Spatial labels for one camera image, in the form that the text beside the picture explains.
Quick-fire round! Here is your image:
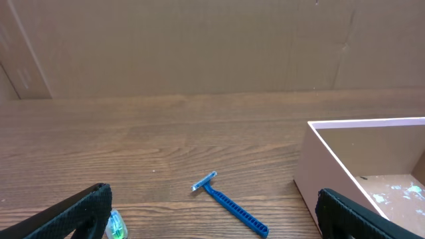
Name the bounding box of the blue disposable razor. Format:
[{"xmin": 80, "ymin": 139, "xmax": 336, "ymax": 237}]
[{"xmin": 191, "ymin": 171, "xmax": 269, "ymax": 238}]

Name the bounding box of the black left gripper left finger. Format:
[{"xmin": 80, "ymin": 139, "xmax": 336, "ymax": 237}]
[{"xmin": 1, "ymin": 183, "xmax": 112, "ymax": 239}]

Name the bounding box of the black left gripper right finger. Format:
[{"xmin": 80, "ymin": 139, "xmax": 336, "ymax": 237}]
[{"xmin": 315, "ymin": 189, "xmax": 423, "ymax": 239}]

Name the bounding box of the white cardboard box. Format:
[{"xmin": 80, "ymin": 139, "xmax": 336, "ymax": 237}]
[{"xmin": 294, "ymin": 118, "xmax": 424, "ymax": 236}]

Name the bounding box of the green white toothbrush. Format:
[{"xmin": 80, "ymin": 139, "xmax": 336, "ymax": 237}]
[{"xmin": 105, "ymin": 209, "xmax": 128, "ymax": 239}]

